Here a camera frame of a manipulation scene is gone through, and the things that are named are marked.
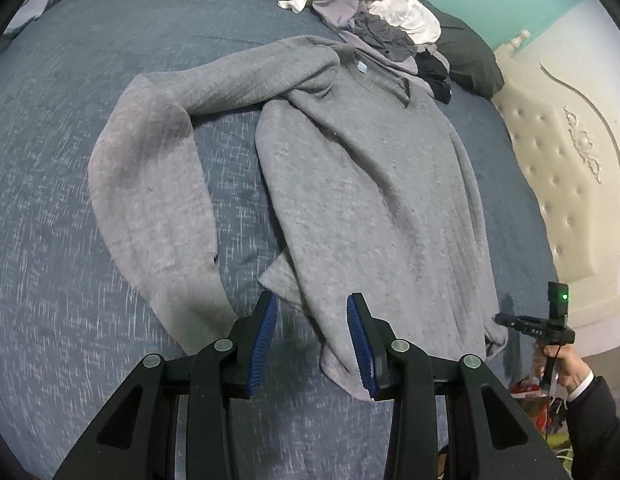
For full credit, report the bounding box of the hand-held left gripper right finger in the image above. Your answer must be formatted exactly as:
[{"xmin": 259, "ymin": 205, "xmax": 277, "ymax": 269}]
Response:
[{"xmin": 345, "ymin": 292, "xmax": 571, "ymax": 480}]

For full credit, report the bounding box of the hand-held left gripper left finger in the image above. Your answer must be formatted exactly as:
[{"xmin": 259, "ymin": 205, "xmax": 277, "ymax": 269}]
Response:
[{"xmin": 52, "ymin": 290, "xmax": 279, "ymax": 480}]

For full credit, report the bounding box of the grey knit sweater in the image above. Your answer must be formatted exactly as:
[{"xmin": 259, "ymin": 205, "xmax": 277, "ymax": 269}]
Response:
[{"xmin": 88, "ymin": 35, "xmax": 509, "ymax": 402}]

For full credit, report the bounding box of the person's right forearm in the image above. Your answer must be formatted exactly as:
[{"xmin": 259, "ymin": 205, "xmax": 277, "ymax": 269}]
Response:
[{"xmin": 564, "ymin": 370, "xmax": 620, "ymax": 480}]

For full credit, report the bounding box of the person's right hand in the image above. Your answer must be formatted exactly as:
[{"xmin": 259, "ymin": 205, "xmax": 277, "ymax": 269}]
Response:
[{"xmin": 532, "ymin": 345, "xmax": 594, "ymax": 401}]

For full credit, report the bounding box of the colourful floor clutter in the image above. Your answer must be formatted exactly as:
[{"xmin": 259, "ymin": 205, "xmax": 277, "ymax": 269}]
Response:
[{"xmin": 510, "ymin": 375, "xmax": 577, "ymax": 461}]

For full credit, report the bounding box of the cream tufted headboard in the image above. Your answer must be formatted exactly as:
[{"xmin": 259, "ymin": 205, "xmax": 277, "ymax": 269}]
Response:
[{"xmin": 492, "ymin": 30, "xmax": 620, "ymax": 361}]

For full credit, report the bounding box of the black garment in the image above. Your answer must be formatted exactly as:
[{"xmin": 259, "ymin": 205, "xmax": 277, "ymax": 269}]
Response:
[{"xmin": 414, "ymin": 47, "xmax": 454, "ymax": 106}]

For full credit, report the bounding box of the dark grey pillow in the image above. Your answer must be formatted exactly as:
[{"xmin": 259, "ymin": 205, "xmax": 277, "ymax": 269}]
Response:
[{"xmin": 420, "ymin": 0, "xmax": 506, "ymax": 101}]

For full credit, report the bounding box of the dark grey garment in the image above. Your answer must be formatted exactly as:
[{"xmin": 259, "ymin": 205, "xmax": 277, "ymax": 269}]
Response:
[{"xmin": 352, "ymin": 12, "xmax": 419, "ymax": 62}]

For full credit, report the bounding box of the white garment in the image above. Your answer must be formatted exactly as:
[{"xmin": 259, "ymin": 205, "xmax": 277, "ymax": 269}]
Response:
[{"xmin": 350, "ymin": 0, "xmax": 443, "ymax": 44}]

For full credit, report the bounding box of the light grey garment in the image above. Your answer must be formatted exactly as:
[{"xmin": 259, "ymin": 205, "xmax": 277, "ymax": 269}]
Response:
[{"xmin": 310, "ymin": 0, "xmax": 422, "ymax": 77}]

